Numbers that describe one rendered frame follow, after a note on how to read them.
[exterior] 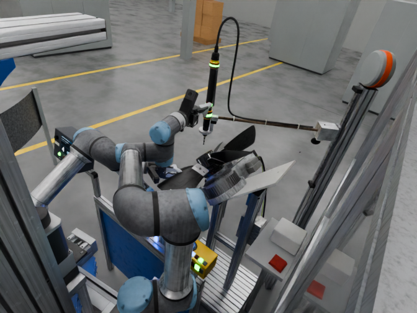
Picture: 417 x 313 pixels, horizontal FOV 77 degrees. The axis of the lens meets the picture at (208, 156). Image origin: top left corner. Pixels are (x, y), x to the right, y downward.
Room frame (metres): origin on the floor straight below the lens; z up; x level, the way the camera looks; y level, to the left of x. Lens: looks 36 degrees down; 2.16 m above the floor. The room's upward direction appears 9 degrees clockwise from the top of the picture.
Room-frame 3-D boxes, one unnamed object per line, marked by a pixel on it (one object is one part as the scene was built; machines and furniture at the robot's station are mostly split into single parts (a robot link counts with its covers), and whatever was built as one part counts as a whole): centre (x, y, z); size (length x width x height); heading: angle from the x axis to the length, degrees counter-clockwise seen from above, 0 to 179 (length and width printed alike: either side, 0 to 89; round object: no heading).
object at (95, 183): (1.17, 0.68, 0.96); 0.03 x 0.03 x 0.20; 58
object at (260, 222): (1.21, -0.37, 0.73); 0.15 x 0.09 x 0.22; 58
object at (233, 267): (1.13, -0.32, 0.57); 0.09 x 0.04 x 1.15; 148
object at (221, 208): (1.25, -0.12, 0.45); 0.09 x 0.04 x 0.91; 148
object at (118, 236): (0.94, 0.31, 0.45); 0.82 x 0.01 x 0.66; 58
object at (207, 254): (0.73, -0.02, 1.02); 0.16 x 0.10 x 0.11; 58
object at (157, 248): (0.94, 0.31, 0.82); 0.90 x 0.04 x 0.08; 58
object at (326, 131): (1.23, -0.59, 1.54); 0.10 x 0.07 x 0.08; 93
